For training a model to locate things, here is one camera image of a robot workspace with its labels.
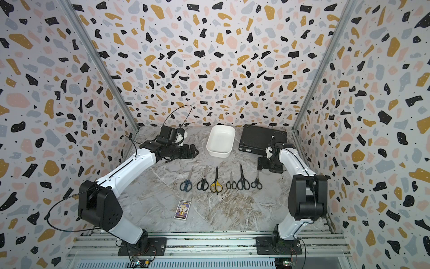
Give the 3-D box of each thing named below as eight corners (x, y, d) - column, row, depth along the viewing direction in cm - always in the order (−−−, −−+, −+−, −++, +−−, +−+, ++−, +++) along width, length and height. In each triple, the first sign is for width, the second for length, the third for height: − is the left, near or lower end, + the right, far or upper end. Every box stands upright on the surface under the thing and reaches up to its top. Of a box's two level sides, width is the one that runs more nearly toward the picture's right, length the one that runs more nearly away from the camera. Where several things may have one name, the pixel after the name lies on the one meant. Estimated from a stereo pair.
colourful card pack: (174, 218, 84) (173, 217, 82) (179, 201, 89) (178, 200, 88) (186, 220, 84) (185, 218, 82) (191, 203, 89) (190, 201, 87)
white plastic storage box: (205, 156, 108) (204, 150, 104) (212, 130, 124) (211, 123, 119) (231, 159, 107) (231, 154, 102) (235, 132, 123) (235, 126, 118)
